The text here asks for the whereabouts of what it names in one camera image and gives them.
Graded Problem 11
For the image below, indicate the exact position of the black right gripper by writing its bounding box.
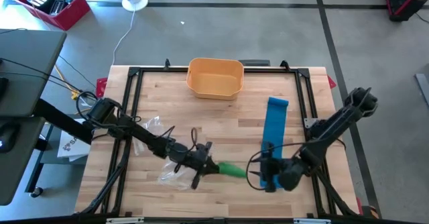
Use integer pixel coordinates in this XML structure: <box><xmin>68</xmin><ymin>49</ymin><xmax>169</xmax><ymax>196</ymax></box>
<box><xmin>249</xmin><ymin>142</ymin><xmax>286</xmax><ymax>193</ymax></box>

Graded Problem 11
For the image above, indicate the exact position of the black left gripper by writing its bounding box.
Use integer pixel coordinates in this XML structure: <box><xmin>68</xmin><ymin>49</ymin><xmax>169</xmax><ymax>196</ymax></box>
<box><xmin>184</xmin><ymin>142</ymin><xmax>222</xmax><ymax>190</ymax></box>

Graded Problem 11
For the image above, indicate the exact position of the green elastic bandage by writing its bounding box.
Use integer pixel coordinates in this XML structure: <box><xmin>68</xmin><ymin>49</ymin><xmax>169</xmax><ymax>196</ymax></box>
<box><xmin>217</xmin><ymin>162</ymin><xmax>248</xmax><ymax>179</ymax></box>

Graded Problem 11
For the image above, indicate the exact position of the clear plastic zip bag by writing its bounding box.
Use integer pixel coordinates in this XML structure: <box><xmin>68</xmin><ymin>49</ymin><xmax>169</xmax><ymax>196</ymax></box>
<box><xmin>132</xmin><ymin>115</ymin><xmax>166</xmax><ymax>156</ymax></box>
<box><xmin>157</xmin><ymin>159</ymin><xmax>202</xmax><ymax>191</ymax></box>

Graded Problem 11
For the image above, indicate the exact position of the blue elastic bandage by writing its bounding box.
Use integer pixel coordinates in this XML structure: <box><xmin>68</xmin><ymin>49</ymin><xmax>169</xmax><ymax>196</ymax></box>
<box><xmin>259</xmin><ymin>96</ymin><xmax>290</xmax><ymax>189</ymax></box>

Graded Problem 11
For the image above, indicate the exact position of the yellow plastic bin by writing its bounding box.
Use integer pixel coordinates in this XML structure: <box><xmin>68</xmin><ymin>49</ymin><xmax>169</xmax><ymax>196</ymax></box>
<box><xmin>186</xmin><ymin>57</ymin><xmax>245</xmax><ymax>101</ymax></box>

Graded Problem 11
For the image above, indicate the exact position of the orange red table clamp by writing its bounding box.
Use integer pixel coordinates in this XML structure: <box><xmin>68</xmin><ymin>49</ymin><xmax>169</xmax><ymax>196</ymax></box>
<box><xmin>356</xmin><ymin>197</ymin><xmax>381</xmax><ymax>220</ymax></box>

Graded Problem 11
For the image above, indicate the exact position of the white printed box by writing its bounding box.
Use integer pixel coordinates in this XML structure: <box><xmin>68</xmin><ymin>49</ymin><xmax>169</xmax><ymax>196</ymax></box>
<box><xmin>56</xmin><ymin>118</ymin><xmax>91</xmax><ymax>163</ymax></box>

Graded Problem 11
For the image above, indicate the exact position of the black desk support beam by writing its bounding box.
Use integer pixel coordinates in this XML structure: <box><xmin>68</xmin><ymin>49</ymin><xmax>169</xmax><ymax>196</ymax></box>
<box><xmin>32</xmin><ymin>98</ymin><xmax>95</xmax><ymax>145</ymax></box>

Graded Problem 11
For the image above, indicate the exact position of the black caster wheel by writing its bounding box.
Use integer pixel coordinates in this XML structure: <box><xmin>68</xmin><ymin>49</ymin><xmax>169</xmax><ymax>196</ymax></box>
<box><xmin>29</xmin><ymin>186</ymin><xmax>44</xmax><ymax>199</ymax></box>

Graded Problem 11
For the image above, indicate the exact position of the grey metal bar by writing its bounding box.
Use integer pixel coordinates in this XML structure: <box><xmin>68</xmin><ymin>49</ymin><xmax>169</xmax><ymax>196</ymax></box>
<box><xmin>414</xmin><ymin>72</ymin><xmax>429</xmax><ymax>109</ymax></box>

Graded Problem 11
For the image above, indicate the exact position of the grey desk top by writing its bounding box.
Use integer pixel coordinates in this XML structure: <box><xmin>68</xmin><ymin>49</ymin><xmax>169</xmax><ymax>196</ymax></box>
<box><xmin>0</xmin><ymin>116</ymin><xmax>46</xmax><ymax>207</ymax></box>
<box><xmin>0</xmin><ymin>28</ymin><xmax>68</xmax><ymax>117</ymax></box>

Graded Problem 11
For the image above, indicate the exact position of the black computer mouse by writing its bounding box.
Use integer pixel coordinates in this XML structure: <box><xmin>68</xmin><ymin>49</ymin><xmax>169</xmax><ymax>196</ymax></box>
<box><xmin>0</xmin><ymin>121</ymin><xmax>20</xmax><ymax>154</ymax></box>

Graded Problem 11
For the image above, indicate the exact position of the red plastic crate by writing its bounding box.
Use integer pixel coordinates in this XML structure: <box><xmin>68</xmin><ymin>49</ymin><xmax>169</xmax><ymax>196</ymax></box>
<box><xmin>15</xmin><ymin>0</ymin><xmax>91</xmax><ymax>32</ymax></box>

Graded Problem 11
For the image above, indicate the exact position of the clear plastic container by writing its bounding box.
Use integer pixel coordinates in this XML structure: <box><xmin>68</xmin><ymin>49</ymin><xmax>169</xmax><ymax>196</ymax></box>
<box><xmin>49</xmin><ymin>0</ymin><xmax>66</xmax><ymax>17</ymax></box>

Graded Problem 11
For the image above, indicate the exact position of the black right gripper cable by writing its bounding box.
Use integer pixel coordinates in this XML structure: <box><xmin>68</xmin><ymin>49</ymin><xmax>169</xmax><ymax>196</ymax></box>
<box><xmin>245</xmin><ymin>142</ymin><xmax>306</xmax><ymax>192</ymax></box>

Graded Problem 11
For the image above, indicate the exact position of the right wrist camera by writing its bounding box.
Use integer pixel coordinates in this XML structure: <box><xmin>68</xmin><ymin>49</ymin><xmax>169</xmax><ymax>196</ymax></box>
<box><xmin>267</xmin><ymin>158</ymin><xmax>286</xmax><ymax>181</ymax></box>

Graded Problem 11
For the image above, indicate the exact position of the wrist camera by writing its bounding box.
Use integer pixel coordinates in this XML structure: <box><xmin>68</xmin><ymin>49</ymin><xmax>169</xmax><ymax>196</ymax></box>
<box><xmin>267</xmin><ymin>158</ymin><xmax>286</xmax><ymax>181</ymax></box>
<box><xmin>192</xmin><ymin>146</ymin><xmax>209</xmax><ymax>163</ymax></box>

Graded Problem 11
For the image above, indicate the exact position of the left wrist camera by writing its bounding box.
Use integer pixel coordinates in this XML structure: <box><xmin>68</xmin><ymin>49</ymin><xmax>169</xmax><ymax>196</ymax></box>
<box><xmin>192</xmin><ymin>146</ymin><xmax>209</xmax><ymax>163</ymax></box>

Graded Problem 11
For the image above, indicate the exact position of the silver edge bracket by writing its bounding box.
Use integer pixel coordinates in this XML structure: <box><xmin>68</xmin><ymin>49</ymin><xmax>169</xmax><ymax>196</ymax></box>
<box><xmin>106</xmin><ymin>217</ymin><xmax>145</xmax><ymax>224</ymax></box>
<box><xmin>293</xmin><ymin>218</ymin><xmax>332</xmax><ymax>224</ymax></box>

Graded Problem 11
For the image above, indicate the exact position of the black aluminium table frame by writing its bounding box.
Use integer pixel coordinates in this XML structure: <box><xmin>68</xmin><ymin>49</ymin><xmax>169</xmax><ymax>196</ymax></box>
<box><xmin>78</xmin><ymin>58</ymin><xmax>361</xmax><ymax>218</ymax></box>

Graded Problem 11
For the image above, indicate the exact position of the yellow floor cable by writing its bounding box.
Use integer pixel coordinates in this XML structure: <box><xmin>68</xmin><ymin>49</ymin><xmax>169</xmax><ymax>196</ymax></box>
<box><xmin>53</xmin><ymin>64</ymin><xmax>80</xmax><ymax>101</ymax></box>

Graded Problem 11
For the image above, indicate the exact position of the white floor cable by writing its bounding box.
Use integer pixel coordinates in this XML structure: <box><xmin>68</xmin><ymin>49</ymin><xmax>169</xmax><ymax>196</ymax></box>
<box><xmin>111</xmin><ymin>9</ymin><xmax>137</xmax><ymax>66</ymax></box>

